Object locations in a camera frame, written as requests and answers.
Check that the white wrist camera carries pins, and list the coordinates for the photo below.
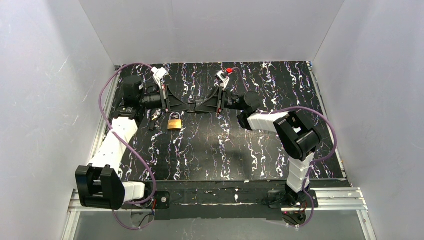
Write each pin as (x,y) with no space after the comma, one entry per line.
(159,74)
(223,77)

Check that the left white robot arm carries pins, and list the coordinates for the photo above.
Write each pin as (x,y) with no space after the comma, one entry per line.
(98,183)

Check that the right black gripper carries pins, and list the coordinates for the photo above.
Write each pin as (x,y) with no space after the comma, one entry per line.
(220,102)

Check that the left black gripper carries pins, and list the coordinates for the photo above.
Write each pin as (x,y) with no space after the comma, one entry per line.
(166,98)

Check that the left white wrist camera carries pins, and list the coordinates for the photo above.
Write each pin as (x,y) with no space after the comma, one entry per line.
(159,74)

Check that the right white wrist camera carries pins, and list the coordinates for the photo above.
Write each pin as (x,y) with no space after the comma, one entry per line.
(223,77)

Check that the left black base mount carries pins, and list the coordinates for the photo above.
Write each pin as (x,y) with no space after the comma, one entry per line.
(160,201)

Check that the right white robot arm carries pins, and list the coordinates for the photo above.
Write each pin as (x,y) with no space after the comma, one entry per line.
(297,135)

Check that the black key fob with lanyard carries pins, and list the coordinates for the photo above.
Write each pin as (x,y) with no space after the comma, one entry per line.
(154,118)

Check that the brass padlock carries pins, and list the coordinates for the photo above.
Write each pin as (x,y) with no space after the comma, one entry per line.
(175,122)

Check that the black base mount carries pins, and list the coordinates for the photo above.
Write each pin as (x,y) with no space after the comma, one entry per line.
(287,198)
(160,201)

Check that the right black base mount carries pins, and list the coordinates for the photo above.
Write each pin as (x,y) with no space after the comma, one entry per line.
(287,198)

